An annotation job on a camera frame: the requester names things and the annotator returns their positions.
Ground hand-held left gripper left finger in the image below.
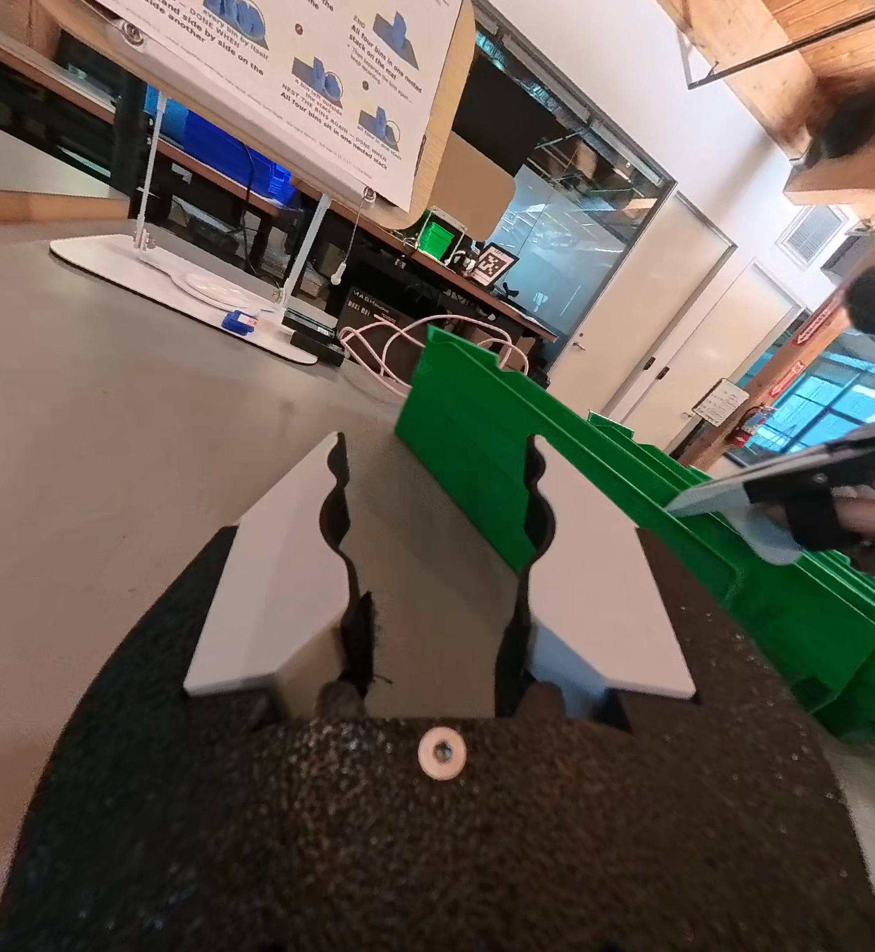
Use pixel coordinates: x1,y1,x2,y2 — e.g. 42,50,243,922
185,431,375,718

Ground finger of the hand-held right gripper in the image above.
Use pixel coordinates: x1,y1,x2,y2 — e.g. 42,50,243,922
731,512,807,568
663,445,840,519

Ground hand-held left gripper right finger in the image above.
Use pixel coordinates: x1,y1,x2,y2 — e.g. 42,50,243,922
496,435,699,718

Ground stack of blue bins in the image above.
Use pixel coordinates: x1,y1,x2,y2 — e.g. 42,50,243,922
143,89,299,207

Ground red fire extinguisher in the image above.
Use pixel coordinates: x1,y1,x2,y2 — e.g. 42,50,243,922
728,404,771,451

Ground large window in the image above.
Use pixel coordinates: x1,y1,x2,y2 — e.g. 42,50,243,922
746,327,875,466

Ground small whiteboard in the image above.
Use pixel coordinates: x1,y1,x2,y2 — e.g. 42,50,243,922
692,377,751,427

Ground short red sign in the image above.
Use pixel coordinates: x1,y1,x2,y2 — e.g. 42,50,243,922
767,359,808,400

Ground white door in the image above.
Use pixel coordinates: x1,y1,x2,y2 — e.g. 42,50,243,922
616,260,803,447
549,193,736,417

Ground long red sign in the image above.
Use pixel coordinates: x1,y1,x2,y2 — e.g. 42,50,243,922
789,299,849,348

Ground black cardboard box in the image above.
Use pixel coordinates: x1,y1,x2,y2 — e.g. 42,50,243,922
337,286,447,352

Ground long wooden-edged desk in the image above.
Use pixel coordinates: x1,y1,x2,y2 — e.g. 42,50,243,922
289,175,559,345

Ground framed fiducial tag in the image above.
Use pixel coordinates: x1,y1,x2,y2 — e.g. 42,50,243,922
475,244,520,287

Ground tan board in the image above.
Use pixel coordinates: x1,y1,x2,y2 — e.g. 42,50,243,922
430,130,516,222

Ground black panel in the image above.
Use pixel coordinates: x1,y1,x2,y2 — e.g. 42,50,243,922
452,56,559,179

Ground grey wood-edged table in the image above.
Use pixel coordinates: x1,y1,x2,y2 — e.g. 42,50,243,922
0,112,132,224

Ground instruction poster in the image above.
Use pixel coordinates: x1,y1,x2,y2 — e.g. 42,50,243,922
99,0,468,213

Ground wooden post with red signs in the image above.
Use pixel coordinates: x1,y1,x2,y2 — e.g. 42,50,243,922
679,223,875,477

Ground white wall vent grille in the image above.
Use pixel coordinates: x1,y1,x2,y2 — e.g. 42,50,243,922
776,203,849,266

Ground pink cable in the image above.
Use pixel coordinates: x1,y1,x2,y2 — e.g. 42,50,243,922
339,312,531,397

